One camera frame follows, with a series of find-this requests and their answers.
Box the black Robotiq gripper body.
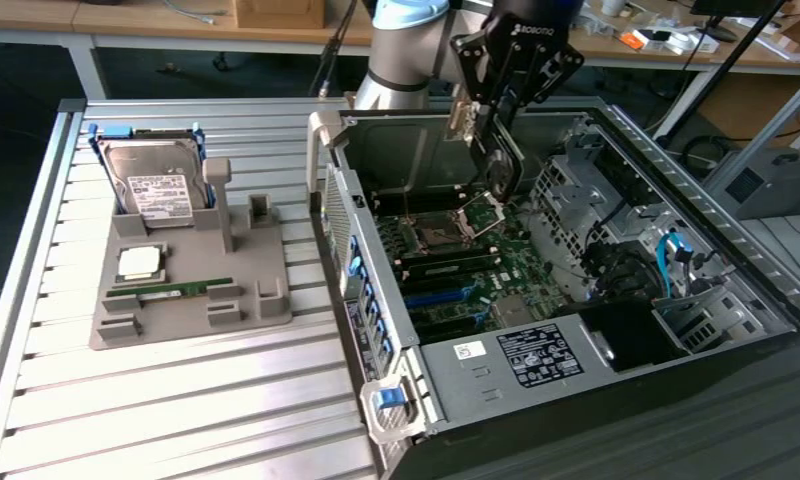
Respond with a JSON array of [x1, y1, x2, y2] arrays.
[[481, 0, 587, 87]]

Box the GPU card with black cooler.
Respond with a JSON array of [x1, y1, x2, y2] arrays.
[[443, 97, 530, 202]]

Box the orange box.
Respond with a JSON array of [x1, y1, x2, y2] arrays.
[[620, 28, 668, 52]]

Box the white box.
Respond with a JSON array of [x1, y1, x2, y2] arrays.
[[666, 32, 720, 55]]

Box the open black PC case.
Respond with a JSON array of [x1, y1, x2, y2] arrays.
[[304, 105, 800, 480]]

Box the black slanted pole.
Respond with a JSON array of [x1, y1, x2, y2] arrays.
[[651, 0, 792, 149]]

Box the large silver disk bay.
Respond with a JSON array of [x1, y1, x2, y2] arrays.
[[528, 152, 650, 239]]

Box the black monitor base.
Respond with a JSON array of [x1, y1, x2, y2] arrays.
[[690, 0, 742, 42]]

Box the silver socket cover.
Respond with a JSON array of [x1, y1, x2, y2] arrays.
[[456, 192, 515, 239]]

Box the brown cardboard box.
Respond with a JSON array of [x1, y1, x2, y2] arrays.
[[231, 0, 327, 30]]

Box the CPU socket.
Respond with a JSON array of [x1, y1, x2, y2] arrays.
[[403, 212, 481, 251]]

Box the grey metal cabinet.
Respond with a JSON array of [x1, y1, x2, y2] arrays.
[[703, 147, 800, 221]]

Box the black RAM stick with label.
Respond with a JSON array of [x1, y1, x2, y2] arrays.
[[403, 254, 506, 281]]

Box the green Dell motherboard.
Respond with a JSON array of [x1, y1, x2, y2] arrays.
[[372, 184, 575, 346]]

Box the blue expansion slot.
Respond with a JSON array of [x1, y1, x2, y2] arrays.
[[403, 287, 481, 309]]

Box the silver chipset heatsink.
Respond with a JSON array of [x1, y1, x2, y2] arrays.
[[495, 297, 540, 326]]

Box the silver hard disk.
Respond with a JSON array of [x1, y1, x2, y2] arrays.
[[100, 138, 209, 230]]

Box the small silver disk bay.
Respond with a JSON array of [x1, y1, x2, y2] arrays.
[[651, 287, 772, 354]]

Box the green RAM stick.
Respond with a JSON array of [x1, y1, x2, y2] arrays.
[[108, 278, 235, 301]]

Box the silver CPU chip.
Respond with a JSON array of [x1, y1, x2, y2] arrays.
[[116, 245, 169, 286]]

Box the grey power supply unit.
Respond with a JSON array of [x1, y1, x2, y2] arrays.
[[417, 319, 622, 435]]

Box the grey plastic parts rack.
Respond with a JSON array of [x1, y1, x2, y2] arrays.
[[88, 157, 293, 352]]

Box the blue case latch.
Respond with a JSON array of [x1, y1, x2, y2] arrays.
[[371, 387, 405, 410]]

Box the wooden desk white frame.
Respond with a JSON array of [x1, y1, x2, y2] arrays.
[[0, 0, 375, 101], [523, 0, 800, 131]]

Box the thin black hanging cable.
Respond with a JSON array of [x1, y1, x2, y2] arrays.
[[316, 0, 363, 99]]

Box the black wire bundle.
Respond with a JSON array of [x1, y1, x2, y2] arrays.
[[580, 239, 666, 304]]

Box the blue wire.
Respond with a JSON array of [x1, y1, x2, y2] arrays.
[[654, 227, 695, 301]]

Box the hard drive with blue handle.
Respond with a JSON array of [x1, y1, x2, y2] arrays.
[[87, 122, 216, 211]]

